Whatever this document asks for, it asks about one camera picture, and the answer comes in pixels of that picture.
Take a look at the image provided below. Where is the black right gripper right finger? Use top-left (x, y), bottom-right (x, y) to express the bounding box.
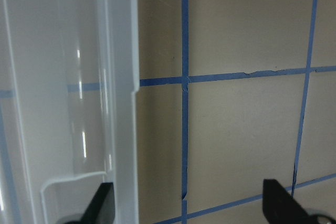
top-left (263, 179), bottom-right (315, 224)

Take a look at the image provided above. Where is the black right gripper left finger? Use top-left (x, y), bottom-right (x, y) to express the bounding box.
top-left (81, 182), bottom-right (116, 224)

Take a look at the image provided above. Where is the clear plastic box lid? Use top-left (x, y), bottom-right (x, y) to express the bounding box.
top-left (1, 0), bottom-right (139, 223)

